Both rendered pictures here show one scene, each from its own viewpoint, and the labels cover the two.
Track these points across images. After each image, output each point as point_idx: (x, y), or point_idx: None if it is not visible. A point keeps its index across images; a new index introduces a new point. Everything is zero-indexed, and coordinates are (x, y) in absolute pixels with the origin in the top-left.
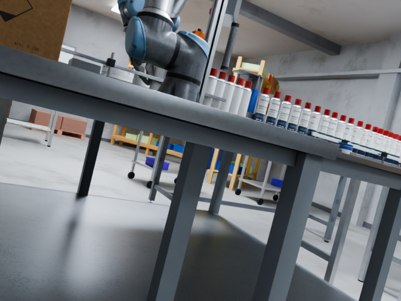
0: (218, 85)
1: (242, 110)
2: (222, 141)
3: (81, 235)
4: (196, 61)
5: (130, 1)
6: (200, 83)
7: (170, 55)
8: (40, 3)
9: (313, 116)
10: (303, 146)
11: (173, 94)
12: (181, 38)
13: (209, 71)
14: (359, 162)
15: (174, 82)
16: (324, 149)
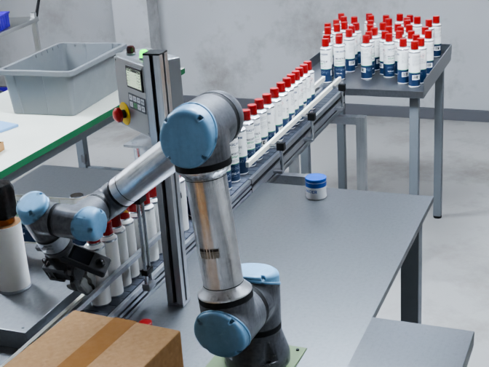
0: (155, 210)
1: (185, 215)
2: None
3: None
4: (279, 302)
5: (88, 230)
6: (180, 255)
7: (263, 323)
8: None
9: (238, 137)
10: (466, 366)
11: (273, 357)
12: (261, 291)
13: (183, 229)
14: (406, 255)
15: (265, 342)
16: (471, 347)
